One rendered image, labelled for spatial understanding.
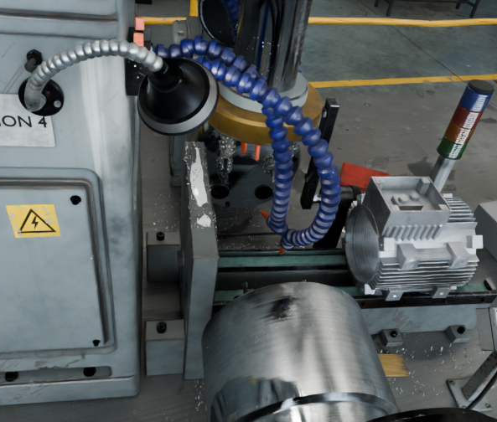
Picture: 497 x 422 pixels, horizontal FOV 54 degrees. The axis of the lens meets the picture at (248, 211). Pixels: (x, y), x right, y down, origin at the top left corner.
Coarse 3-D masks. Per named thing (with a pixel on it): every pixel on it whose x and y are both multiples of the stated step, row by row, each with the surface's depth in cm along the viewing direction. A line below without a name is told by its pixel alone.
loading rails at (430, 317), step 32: (224, 256) 102; (256, 256) 103; (288, 256) 104; (320, 256) 105; (224, 288) 104; (256, 288) 106; (352, 288) 100; (480, 288) 104; (384, 320) 103; (416, 320) 105; (448, 320) 107
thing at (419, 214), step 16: (368, 192) 92; (384, 192) 93; (400, 192) 93; (416, 192) 94; (432, 192) 91; (384, 208) 86; (400, 208) 89; (416, 208) 89; (432, 208) 91; (448, 208) 87; (384, 224) 86; (400, 224) 86; (416, 224) 87; (432, 224) 88; (416, 240) 89
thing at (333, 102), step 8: (328, 104) 89; (336, 104) 88; (328, 112) 89; (336, 112) 89; (320, 120) 93; (328, 120) 90; (320, 128) 93; (328, 128) 91; (320, 136) 93; (328, 136) 92; (328, 144) 93; (312, 160) 98; (312, 168) 98; (304, 176) 101; (312, 176) 98; (304, 184) 103; (312, 184) 100; (304, 192) 103; (312, 192) 101; (304, 200) 103; (312, 200) 103; (304, 208) 104
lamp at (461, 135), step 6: (450, 120) 118; (450, 126) 118; (456, 126) 116; (462, 126) 115; (450, 132) 118; (456, 132) 117; (462, 132) 116; (468, 132) 116; (450, 138) 118; (456, 138) 117; (462, 138) 117; (468, 138) 117
